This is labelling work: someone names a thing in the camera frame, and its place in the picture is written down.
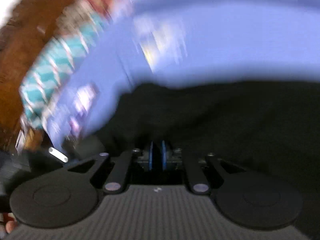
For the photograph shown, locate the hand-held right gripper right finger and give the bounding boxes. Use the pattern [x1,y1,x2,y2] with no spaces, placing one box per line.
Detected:
[160,140,247,195]

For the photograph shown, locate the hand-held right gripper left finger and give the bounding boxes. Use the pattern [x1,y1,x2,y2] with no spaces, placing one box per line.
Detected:
[66,141,157,194]

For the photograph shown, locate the black pants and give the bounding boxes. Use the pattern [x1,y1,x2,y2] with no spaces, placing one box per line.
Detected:
[94,79,320,238]

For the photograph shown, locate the teal patterned cloth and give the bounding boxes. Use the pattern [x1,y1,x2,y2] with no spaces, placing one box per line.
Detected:
[19,12,107,130]

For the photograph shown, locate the blue printed blanket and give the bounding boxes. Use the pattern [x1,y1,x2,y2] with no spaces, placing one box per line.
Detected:
[42,0,320,153]

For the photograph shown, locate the brown wooden bed frame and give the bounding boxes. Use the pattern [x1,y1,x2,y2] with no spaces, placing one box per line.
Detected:
[0,0,84,155]

